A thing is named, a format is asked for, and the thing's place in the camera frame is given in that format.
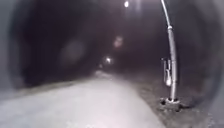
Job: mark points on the grey lamp post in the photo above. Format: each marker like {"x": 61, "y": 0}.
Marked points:
{"x": 172, "y": 60}

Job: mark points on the grey paved path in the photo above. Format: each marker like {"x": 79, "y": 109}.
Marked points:
{"x": 86, "y": 106}

